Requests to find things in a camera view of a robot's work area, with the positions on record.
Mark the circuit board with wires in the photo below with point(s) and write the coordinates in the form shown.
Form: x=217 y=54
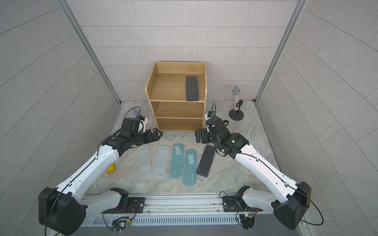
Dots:
x=119 y=224
x=246 y=220

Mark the purple toy figure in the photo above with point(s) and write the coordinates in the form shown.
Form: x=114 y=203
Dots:
x=136 y=112

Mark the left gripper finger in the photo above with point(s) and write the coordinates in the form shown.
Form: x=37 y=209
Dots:
x=153 y=138
x=157 y=133

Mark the frosted white pencil case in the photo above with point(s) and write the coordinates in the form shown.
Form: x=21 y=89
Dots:
x=161 y=161
x=144 y=161

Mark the wooden three-tier shelf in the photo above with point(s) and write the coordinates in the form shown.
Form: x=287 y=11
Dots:
x=166 y=93

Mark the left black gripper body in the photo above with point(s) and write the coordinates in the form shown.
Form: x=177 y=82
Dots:
x=140 y=138

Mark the teal pencil case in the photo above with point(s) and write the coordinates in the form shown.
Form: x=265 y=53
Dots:
x=177 y=161
x=190 y=167

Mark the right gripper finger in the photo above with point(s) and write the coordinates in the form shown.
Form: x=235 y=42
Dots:
x=198 y=134
x=205 y=137

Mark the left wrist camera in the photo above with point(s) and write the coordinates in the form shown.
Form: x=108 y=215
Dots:
x=134 y=125

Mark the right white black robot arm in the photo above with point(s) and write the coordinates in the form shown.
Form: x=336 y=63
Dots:
x=262 y=180

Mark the right circuit board with wires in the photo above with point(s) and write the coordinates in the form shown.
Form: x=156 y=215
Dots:
x=246 y=220

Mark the left frosted white pencil case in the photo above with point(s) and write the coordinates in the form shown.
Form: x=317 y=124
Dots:
x=144 y=161

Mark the aluminium mounting rail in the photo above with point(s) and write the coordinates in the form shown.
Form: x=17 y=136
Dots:
x=190 y=203

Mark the right frosted white pencil case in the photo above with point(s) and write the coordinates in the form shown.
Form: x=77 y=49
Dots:
x=161 y=161

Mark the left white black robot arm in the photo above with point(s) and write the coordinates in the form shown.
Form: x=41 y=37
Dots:
x=85 y=180

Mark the left circuit board with wires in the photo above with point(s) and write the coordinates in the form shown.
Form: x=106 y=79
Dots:
x=119 y=224

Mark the black pencil case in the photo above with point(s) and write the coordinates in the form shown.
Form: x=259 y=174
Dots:
x=192 y=93
x=206 y=161

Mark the candy tube on black stand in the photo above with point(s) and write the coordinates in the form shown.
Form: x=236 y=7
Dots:
x=236 y=114

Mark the yellow block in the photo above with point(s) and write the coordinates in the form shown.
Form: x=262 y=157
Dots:
x=111 y=169

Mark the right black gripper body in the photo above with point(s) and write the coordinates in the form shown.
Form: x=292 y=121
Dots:
x=215 y=139

